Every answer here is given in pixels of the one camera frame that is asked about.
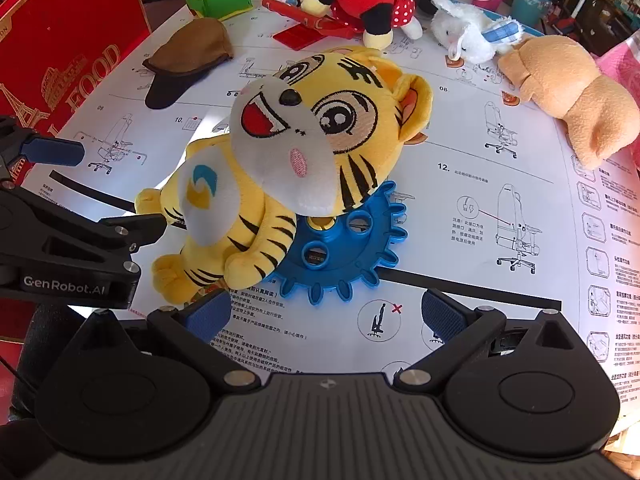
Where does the blue plastic gear toy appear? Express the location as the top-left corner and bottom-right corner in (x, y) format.
(265, 180), (416, 307)

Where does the yellow tiger plush toy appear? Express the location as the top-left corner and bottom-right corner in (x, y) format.
(134, 46), (434, 305)

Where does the pink patterned cloth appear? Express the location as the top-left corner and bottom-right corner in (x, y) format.
(592, 27), (640, 91)

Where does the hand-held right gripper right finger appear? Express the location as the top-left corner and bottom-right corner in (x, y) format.
(394, 289), (581, 397)

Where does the tan bear plush toy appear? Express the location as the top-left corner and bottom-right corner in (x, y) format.
(497, 35), (640, 171)

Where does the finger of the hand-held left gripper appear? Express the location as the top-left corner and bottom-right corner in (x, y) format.
(0, 116), (86, 183)
(0, 187), (168, 261)

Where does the red plastic toy dustpan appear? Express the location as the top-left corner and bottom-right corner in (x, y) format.
(261, 0), (361, 52)

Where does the large white instruction sheet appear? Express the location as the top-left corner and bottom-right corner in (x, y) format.
(25, 0), (640, 461)

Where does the red cardboard box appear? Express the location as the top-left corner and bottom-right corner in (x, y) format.
(0, 0), (153, 196)

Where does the brown flat cap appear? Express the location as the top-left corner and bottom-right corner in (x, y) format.
(142, 17), (235, 110)

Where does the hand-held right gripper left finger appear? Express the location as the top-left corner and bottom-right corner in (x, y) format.
(90, 290), (263, 401)

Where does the teal plastic bucket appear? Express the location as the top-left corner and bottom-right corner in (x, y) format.
(510, 0), (551, 26)

